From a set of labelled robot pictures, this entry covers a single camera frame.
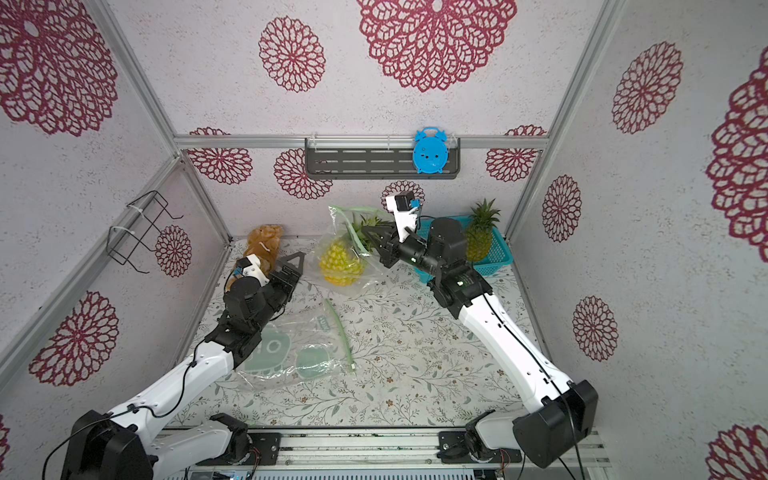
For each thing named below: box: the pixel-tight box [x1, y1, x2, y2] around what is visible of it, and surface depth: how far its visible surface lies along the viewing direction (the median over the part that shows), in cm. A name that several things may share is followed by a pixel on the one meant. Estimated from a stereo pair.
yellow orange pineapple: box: [319, 216, 383, 287], surface depth 70 cm
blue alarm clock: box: [413, 126, 449, 174], surface depth 90 cm
